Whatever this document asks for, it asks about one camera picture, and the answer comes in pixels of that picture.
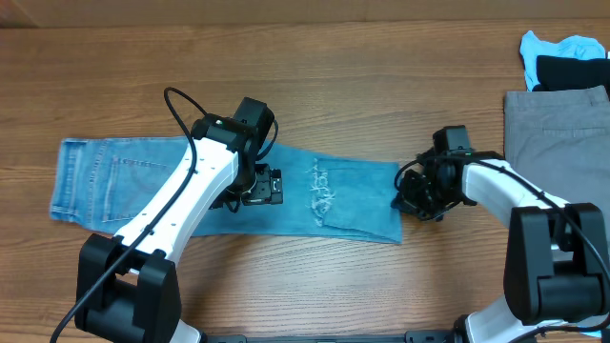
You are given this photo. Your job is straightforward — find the light blue denim jeans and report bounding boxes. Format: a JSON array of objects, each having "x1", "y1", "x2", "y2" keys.
[{"x1": 50, "y1": 137, "x2": 402, "y2": 244}]

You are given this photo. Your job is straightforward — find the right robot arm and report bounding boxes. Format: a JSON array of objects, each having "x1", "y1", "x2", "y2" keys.
[{"x1": 391, "y1": 126, "x2": 609, "y2": 343}]

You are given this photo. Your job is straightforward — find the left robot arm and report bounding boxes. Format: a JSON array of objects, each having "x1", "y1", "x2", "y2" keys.
[{"x1": 70, "y1": 97, "x2": 283, "y2": 343}]

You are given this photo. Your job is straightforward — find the grey trousers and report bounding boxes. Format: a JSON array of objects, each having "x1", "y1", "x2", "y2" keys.
[{"x1": 503, "y1": 86, "x2": 609, "y2": 221}]

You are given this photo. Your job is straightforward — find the black garment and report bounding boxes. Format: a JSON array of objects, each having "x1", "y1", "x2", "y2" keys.
[{"x1": 533, "y1": 55, "x2": 609, "y2": 91}]

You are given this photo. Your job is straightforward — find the light blue cloth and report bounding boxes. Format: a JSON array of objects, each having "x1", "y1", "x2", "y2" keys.
[{"x1": 519, "y1": 30, "x2": 606, "y2": 91}]

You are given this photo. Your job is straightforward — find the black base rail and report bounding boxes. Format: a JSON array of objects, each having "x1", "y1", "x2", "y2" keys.
[{"x1": 202, "y1": 330, "x2": 465, "y2": 343}]

